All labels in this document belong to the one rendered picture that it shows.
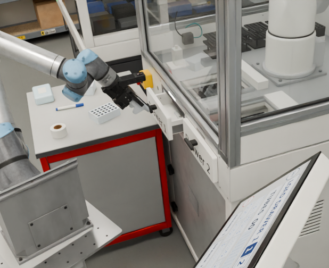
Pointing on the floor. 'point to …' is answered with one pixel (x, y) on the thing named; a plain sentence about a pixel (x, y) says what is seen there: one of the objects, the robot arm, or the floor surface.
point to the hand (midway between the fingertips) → (146, 106)
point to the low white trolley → (109, 159)
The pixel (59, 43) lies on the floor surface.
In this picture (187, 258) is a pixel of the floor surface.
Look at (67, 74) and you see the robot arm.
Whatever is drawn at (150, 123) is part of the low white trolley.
